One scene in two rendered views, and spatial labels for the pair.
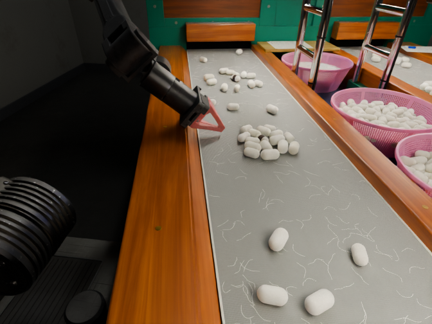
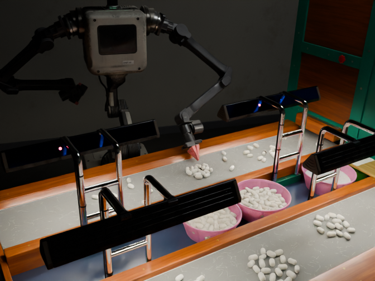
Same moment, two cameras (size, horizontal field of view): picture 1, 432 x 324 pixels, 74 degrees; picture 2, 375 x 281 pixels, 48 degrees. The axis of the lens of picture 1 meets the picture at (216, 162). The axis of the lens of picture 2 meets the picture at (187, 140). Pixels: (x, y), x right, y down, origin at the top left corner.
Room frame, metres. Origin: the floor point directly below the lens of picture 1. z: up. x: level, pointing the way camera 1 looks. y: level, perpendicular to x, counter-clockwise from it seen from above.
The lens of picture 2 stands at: (-0.30, -1.77, 1.82)
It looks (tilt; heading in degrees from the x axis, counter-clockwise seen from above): 26 degrees down; 65
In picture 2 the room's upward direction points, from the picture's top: 1 degrees clockwise
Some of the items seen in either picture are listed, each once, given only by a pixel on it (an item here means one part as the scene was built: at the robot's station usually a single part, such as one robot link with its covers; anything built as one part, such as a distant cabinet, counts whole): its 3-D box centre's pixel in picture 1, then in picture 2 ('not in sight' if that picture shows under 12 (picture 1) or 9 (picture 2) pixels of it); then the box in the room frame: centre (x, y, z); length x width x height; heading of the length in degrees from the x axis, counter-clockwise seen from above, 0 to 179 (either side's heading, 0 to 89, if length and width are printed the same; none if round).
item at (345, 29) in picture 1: (366, 29); not in sight; (1.44, -0.69, 0.83); 0.30 x 0.06 x 0.07; 97
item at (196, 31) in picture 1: (220, 31); (317, 125); (1.36, -0.01, 0.83); 0.30 x 0.06 x 0.07; 97
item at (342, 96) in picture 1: (378, 122); (260, 202); (0.69, -0.44, 0.72); 0.27 x 0.27 x 0.10
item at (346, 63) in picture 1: (314, 72); (327, 178); (1.13, -0.38, 0.72); 0.27 x 0.27 x 0.10
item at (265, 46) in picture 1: (297, 45); (357, 160); (1.35, -0.36, 0.77); 0.33 x 0.15 x 0.01; 97
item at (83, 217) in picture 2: not in sight; (94, 190); (-0.03, -0.32, 0.90); 0.20 x 0.19 x 0.45; 7
